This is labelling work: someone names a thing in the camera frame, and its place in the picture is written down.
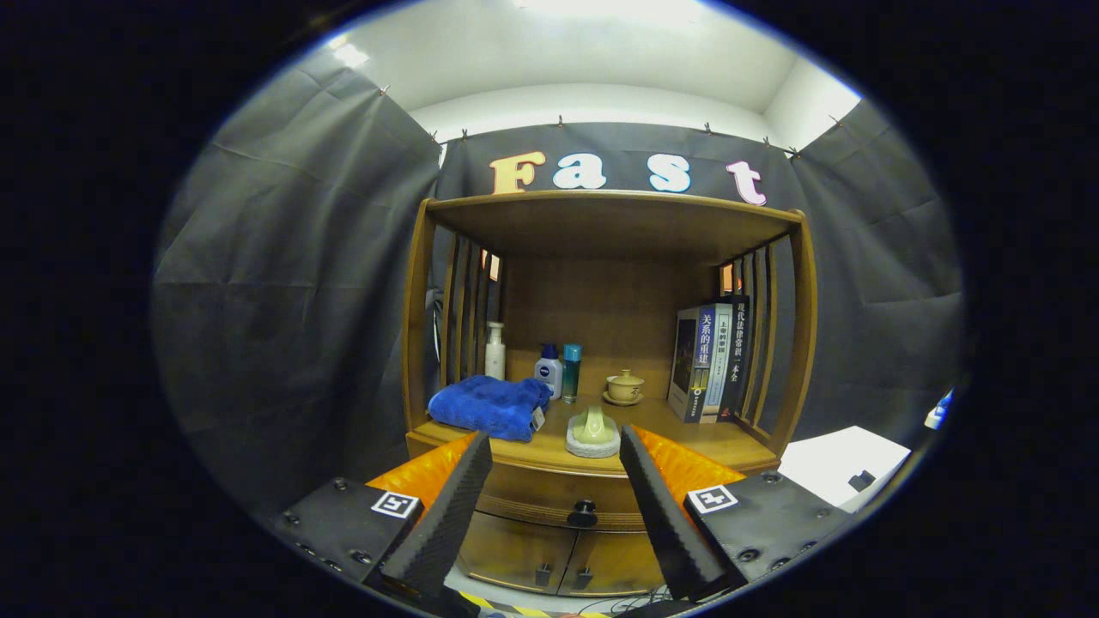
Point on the white pump bottle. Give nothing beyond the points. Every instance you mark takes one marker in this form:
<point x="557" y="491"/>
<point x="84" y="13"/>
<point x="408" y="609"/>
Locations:
<point x="495" y="359"/>

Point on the beige lidded teacup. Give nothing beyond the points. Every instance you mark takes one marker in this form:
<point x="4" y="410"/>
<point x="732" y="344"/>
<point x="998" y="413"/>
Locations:
<point x="624" y="389"/>

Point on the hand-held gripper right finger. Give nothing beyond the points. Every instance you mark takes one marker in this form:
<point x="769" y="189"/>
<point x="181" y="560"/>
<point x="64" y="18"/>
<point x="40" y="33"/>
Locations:
<point x="665" y="524"/>

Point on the small black flat item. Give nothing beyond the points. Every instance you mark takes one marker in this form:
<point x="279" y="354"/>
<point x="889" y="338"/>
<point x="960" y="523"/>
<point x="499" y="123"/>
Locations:
<point x="862" y="481"/>

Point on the wooden cabinet door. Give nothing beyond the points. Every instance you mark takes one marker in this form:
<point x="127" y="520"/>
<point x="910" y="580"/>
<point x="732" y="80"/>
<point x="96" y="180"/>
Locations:
<point x="511" y="554"/>
<point x="614" y="566"/>

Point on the wooden cabinet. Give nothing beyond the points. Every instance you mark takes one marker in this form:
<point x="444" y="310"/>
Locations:
<point x="601" y="309"/>

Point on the small ceiling light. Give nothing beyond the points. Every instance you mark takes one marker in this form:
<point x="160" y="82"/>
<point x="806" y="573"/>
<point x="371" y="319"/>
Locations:
<point x="350" y="54"/>

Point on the small blue object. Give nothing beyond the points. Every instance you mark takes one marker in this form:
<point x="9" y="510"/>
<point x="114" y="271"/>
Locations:
<point x="944" y="403"/>

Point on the light grey spine book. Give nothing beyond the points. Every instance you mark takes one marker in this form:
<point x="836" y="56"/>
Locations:
<point x="721" y="365"/>

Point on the teal slim bottle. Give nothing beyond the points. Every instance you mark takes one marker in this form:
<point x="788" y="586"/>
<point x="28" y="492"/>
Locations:
<point x="571" y="376"/>

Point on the white desk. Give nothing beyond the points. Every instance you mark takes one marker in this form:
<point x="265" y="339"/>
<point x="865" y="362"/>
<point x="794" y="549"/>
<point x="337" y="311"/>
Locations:
<point x="934" y="422"/>

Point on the white side table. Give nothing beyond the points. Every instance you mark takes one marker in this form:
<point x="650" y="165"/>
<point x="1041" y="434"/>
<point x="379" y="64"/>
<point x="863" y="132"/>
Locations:
<point x="824" y="459"/>

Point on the blue spine book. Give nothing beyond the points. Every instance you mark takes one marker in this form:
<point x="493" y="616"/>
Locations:
<point x="704" y="365"/>

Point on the black spine book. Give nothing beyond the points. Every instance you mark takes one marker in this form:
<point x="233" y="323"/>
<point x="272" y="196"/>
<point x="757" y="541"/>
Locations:
<point x="738" y="356"/>

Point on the pale green scrub brush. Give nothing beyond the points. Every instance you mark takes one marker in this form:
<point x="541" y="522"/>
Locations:
<point x="592" y="429"/>

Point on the wooden countertop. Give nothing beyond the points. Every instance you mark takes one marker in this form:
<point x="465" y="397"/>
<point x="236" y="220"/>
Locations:
<point x="678" y="438"/>

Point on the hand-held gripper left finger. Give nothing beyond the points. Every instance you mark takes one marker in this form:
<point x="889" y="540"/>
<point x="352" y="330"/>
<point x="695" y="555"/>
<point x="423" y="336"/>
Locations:
<point x="446" y="524"/>

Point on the white bottle with blue cap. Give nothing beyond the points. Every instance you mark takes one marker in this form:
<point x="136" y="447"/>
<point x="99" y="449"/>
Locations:
<point x="549" y="378"/>

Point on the blue folded towel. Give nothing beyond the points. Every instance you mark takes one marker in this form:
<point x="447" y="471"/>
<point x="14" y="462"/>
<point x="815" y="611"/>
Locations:
<point x="485" y="408"/>

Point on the wooden drawer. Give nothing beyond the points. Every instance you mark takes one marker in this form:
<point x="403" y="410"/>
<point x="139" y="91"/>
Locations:
<point x="541" y="493"/>

